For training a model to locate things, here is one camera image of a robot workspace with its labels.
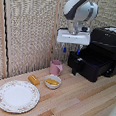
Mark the yellow rectangular block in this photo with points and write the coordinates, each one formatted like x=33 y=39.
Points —
x=34 y=80

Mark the small white bowl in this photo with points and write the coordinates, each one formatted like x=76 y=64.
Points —
x=52 y=86

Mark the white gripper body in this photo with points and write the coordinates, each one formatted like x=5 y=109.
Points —
x=73 y=38

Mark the large yellow oval block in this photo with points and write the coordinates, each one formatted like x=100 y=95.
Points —
x=52 y=82

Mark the black air fryer drawer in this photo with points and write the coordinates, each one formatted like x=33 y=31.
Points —
x=91 y=65

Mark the black air fryer body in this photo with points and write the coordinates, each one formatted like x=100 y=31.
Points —
x=111 y=38

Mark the woven folding screen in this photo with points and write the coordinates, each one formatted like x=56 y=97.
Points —
x=29 y=31

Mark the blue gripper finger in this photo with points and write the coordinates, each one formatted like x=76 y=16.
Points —
x=79 y=50
x=63 y=48

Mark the floral rimmed white plate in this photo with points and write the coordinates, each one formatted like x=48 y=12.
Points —
x=17 y=96

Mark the pink mug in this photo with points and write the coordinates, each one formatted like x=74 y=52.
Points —
x=55 y=68

